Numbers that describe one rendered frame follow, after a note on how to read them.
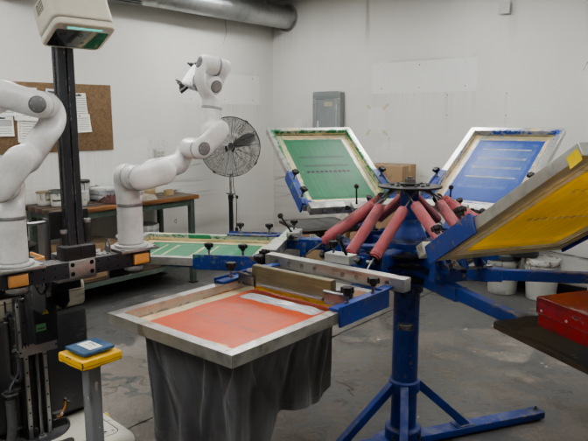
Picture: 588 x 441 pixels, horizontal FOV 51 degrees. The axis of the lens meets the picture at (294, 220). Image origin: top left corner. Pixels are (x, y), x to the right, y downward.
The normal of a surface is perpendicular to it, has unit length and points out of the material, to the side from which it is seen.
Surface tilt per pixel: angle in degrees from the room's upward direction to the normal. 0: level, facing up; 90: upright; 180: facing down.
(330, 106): 90
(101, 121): 90
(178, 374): 93
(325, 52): 90
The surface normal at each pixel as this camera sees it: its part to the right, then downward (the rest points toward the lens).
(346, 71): -0.64, 0.13
